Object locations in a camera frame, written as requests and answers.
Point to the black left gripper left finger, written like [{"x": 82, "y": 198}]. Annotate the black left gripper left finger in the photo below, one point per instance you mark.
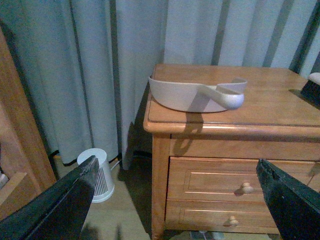
[{"x": 59, "y": 212}]

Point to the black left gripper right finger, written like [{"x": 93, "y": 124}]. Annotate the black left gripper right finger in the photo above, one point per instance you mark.
[{"x": 294, "y": 206}]

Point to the grey hand brush black bristles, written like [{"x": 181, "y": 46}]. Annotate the grey hand brush black bristles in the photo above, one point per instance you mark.
[{"x": 311, "y": 90}]

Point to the beige plastic dustpan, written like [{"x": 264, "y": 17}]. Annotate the beige plastic dustpan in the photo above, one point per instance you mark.
[{"x": 198, "y": 97}]

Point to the lower wooden drawer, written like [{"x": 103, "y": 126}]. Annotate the lower wooden drawer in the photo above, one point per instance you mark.
[{"x": 253, "y": 217}]

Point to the wooden drawer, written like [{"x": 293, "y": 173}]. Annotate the wooden drawer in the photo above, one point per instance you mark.
[
  {"x": 213, "y": 179},
  {"x": 253, "y": 217}
]

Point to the white small air purifier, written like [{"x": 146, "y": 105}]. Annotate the white small air purifier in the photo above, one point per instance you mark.
[{"x": 105, "y": 186}]

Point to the upper round drawer knob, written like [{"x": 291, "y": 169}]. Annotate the upper round drawer knob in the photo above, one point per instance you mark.
[{"x": 246, "y": 188}]

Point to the round drawer knob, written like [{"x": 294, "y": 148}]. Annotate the round drawer knob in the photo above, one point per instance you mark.
[
  {"x": 246, "y": 188},
  {"x": 232, "y": 221}
]

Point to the lower round drawer knob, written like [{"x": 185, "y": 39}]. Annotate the lower round drawer knob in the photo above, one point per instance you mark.
[{"x": 232, "y": 221}]

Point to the wooden nightstand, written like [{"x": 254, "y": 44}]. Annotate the wooden nightstand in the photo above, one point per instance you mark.
[{"x": 274, "y": 123}]

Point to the upper wooden drawer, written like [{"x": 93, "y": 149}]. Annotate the upper wooden drawer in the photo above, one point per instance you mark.
[{"x": 213, "y": 179}]

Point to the light blue curtain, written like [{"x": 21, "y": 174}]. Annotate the light blue curtain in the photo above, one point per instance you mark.
[{"x": 84, "y": 64}]

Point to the wooden bed frame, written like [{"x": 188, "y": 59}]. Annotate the wooden bed frame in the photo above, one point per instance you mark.
[{"x": 23, "y": 158}]

